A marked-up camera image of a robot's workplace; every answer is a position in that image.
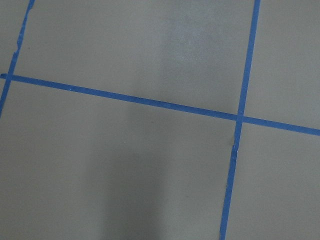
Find blue tape grid lines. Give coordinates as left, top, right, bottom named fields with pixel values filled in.
left=0, top=0, right=320, bottom=240

